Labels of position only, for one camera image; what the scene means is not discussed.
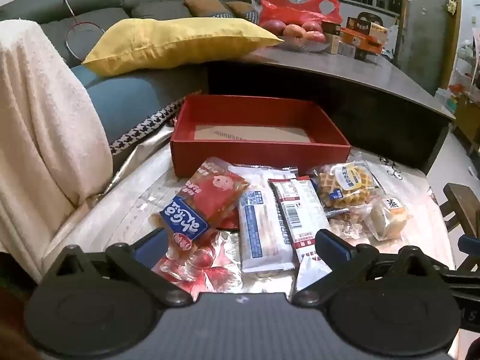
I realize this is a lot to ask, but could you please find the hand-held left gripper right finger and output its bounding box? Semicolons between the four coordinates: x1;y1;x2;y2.
292;229;449;306

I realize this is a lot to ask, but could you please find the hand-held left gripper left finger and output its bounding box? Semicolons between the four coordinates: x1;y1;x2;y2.
44;228;194;306

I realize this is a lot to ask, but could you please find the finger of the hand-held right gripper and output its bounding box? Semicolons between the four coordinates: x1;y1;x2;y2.
458;234;480;257
437;266;480;287

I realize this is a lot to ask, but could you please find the white silver barcode packet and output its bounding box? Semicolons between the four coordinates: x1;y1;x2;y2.
268;176;332;297

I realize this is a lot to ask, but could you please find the clear waffle packet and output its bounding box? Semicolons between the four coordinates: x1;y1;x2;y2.
313;159;381;214

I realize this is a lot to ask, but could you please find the small white cake packet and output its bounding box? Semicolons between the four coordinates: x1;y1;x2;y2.
365;193;413;241

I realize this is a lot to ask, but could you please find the blue white bread packet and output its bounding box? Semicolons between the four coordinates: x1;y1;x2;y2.
230;164;301;275

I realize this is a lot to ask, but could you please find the red jelly packet blue label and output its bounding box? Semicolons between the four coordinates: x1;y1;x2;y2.
159;157;251;259

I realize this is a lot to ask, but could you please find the red cardboard box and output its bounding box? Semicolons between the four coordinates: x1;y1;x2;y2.
169;94;352;179

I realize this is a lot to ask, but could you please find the wooden chair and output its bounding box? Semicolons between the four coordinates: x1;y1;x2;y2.
442;183;480;241

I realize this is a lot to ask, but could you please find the floral table cover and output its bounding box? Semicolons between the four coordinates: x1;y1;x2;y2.
45;146;456;297

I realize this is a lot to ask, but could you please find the silver foil sheet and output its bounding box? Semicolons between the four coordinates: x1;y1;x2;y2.
90;125;177;203

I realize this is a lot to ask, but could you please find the cluttered shelf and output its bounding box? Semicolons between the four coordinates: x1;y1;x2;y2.
435;26;480;151

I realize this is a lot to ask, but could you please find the blue cushion houndstooth trim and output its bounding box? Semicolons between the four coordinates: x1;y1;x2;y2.
71;64;209;154

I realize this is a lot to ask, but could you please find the dark coffee table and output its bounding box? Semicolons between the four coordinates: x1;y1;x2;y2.
206;45;456;175

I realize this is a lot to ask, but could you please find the cream fleece blanket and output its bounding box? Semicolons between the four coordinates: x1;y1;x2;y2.
0;19;113;271

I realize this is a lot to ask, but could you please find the glass fruit bowl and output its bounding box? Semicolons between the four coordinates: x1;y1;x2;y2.
277;34;332;53

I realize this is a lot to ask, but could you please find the yellow pillow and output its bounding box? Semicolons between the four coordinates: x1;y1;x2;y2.
82;18;285;77

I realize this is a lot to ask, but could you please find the flat orange carton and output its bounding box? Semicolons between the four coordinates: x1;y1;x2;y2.
339;29;384;56

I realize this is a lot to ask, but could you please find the red plastic bag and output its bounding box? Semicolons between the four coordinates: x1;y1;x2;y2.
259;0;343;27

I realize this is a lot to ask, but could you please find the brown cushion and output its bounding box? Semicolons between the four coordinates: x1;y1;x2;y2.
184;0;235;19
226;1;263;23

